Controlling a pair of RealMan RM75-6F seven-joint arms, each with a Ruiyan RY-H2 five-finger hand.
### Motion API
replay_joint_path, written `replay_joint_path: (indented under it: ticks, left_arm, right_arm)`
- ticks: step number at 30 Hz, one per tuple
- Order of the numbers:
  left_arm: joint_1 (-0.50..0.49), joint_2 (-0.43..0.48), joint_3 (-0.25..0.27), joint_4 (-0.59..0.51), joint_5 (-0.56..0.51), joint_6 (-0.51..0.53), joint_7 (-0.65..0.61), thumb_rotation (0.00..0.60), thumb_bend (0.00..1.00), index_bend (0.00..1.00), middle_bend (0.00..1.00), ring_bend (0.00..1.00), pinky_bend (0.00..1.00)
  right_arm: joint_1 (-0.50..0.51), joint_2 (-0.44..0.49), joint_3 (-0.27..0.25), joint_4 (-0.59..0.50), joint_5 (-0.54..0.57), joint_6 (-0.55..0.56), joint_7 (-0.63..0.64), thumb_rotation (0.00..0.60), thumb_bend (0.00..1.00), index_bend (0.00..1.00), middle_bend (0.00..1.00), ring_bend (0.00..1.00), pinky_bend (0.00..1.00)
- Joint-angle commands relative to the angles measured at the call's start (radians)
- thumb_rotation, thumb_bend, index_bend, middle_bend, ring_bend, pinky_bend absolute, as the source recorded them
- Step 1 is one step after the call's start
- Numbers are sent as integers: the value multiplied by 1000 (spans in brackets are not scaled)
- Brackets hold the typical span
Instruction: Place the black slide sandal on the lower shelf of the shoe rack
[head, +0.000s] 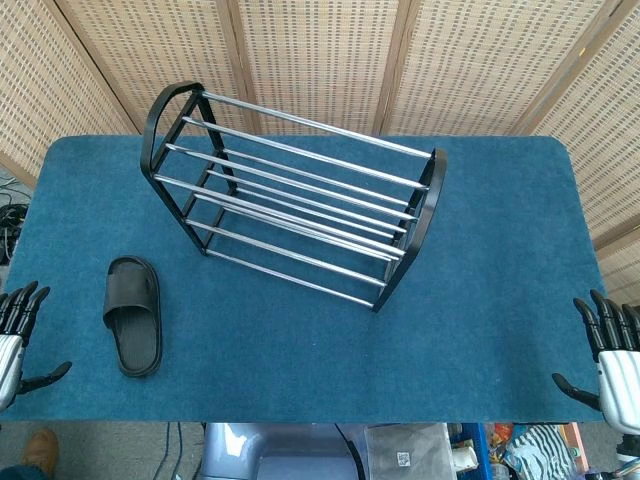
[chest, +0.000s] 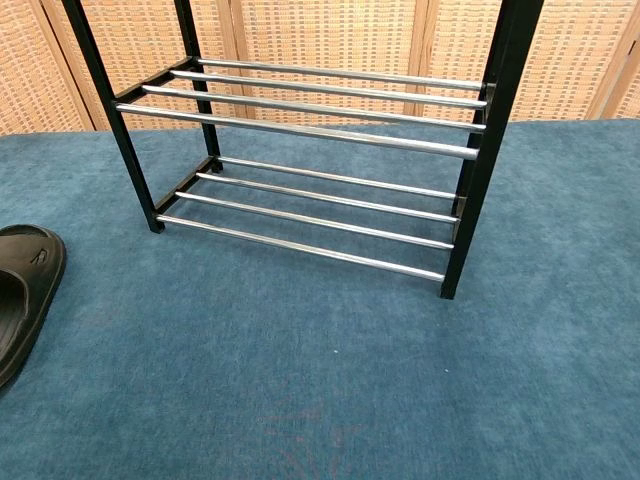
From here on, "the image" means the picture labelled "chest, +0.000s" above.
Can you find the black rubber slipper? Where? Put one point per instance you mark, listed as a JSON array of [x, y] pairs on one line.
[[30, 280]]

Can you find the black chrome-bar shoe rack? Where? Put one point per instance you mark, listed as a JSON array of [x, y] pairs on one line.
[[492, 125]]

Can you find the woven bamboo folding screen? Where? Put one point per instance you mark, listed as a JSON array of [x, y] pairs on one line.
[[325, 30]]

